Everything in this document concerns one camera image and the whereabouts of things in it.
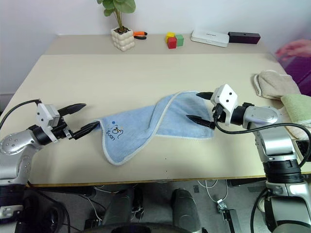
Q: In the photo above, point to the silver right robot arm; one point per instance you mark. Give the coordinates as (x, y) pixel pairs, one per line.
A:
(274, 140)

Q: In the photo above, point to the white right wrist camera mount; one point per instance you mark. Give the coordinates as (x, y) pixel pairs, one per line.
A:
(226, 97)

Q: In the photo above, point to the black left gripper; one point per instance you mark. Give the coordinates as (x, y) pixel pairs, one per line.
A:
(60, 132)

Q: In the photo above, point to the long black box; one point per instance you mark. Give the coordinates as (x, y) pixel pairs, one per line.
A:
(244, 37)

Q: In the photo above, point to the cream bubble plant pot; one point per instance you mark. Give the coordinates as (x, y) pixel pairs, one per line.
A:
(122, 40)

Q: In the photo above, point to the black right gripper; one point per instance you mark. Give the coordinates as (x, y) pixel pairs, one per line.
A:
(218, 112)

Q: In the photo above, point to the green leafy plant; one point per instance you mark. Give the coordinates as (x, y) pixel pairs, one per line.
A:
(119, 6)

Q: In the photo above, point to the rolled beige towel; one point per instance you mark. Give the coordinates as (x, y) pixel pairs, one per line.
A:
(274, 83)

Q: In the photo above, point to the light green cloth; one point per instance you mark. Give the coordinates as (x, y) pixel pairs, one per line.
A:
(297, 106)

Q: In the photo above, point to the dark rounded shape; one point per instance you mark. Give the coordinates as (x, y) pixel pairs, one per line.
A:
(184, 208)

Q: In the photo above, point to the person's bare hand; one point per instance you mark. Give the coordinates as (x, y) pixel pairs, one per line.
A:
(297, 48)

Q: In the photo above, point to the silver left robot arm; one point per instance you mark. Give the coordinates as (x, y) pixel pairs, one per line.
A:
(12, 143)

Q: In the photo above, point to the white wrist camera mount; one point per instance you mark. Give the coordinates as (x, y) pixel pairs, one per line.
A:
(226, 97)
(42, 114)

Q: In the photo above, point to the yellow cube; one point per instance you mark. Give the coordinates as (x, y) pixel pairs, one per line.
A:
(170, 35)

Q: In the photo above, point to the purple garment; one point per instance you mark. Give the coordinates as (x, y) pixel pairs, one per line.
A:
(298, 70)

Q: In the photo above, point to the green cube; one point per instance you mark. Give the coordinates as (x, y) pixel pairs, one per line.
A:
(180, 40)

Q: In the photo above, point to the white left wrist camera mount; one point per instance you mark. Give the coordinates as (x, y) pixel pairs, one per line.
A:
(42, 114)

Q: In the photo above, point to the flat white box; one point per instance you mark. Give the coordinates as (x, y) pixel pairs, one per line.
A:
(210, 38)

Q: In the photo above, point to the light blue cloth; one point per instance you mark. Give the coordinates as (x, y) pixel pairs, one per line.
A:
(175, 116)

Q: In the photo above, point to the flat beige towel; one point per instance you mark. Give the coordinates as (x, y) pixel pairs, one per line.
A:
(300, 131)

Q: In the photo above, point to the red cube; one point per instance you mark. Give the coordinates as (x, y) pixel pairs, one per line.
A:
(172, 43)

